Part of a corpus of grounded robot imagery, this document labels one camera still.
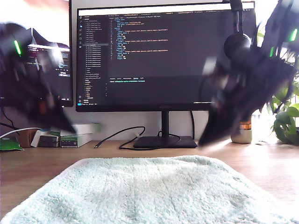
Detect brown cardboard box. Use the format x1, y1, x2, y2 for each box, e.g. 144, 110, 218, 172
18, 128, 38, 148

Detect black cable with plug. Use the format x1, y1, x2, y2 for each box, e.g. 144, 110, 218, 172
94, 126, 182, 150

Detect white cable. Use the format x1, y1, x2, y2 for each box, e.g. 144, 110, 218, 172
0, 127, 43, 140

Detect black headphones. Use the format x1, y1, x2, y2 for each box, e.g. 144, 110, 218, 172
223, 0, 253, 62

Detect green leafy plant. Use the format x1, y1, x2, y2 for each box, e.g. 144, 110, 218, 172
256, 23, 299, 146

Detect white flat box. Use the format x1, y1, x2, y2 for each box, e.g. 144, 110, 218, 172
52, 123, 102, 135

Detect white box with green label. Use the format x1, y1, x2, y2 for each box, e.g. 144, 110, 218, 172
60, 134, 93, 148

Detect arm pale camera box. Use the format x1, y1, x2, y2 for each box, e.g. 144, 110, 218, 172
202, 57, 218, 77

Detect smaller black monitor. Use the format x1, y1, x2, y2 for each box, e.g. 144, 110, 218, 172
0, 0, 73, 108

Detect pale pot with amber glass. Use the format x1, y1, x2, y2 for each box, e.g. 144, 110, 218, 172
230, 119, 253, 144

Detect black monitor power cable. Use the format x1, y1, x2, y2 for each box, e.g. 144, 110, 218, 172
189, 111, 196, 140

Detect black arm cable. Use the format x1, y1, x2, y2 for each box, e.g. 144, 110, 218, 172
0, 108, 21, 131

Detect small white box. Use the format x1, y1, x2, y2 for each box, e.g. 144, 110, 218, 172
30, 129, 51, 148

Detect green bag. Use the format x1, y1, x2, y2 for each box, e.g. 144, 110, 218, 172
0, 136, 24, 152

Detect pale green fluffy tea towel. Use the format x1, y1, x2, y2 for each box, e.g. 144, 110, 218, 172
0, 155, 299, 224

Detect large black monitor with stand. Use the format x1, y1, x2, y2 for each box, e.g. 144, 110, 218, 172
75, 1, 257, 149

